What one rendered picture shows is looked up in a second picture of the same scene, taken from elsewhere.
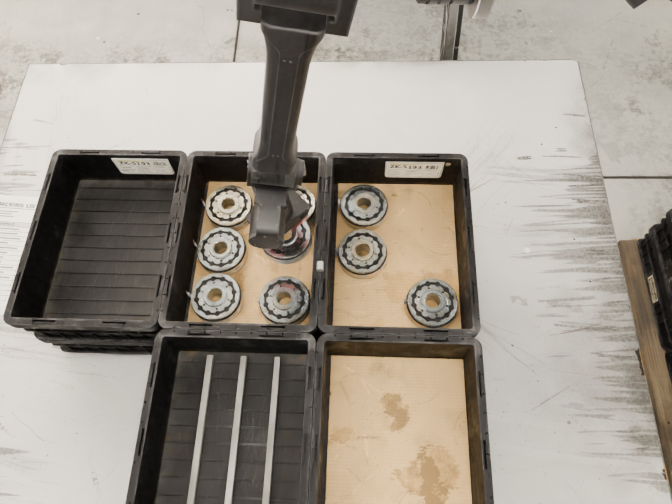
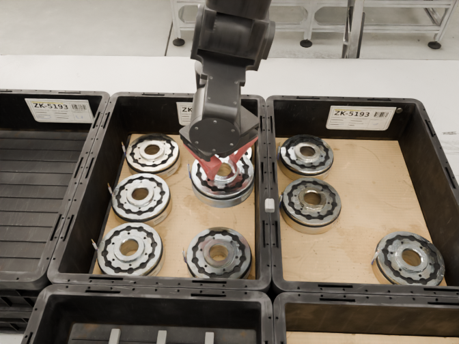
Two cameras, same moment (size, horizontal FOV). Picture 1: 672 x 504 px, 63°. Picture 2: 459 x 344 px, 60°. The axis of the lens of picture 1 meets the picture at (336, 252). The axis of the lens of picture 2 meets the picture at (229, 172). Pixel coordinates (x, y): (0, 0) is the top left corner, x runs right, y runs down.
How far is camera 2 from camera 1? 50 cm
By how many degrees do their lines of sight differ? 16
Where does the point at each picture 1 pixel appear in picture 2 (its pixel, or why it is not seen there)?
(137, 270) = (35, 222)
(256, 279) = (182, 233)
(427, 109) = (345, 93)
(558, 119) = not seen: outside the picture
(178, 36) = not seen: hidden behind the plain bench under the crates
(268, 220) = (222, 96)
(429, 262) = (390, 217)
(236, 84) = (163, 72)
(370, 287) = (324, 244)
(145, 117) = not seen: hidden behind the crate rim
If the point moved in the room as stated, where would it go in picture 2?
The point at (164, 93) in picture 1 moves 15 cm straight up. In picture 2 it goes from (94, 77) to (80, 31)
